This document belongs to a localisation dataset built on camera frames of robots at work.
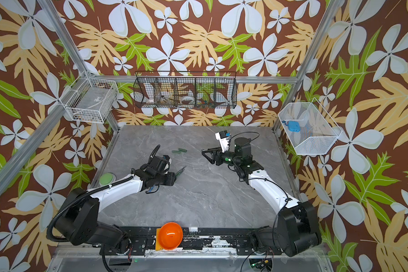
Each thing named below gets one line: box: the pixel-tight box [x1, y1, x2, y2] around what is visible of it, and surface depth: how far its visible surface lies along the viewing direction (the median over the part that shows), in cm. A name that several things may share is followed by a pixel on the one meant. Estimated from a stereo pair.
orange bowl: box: [158, 222, 184, 251], surface depth 76 cm
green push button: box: [98, 172, 117, 187], surface depth 96 cm
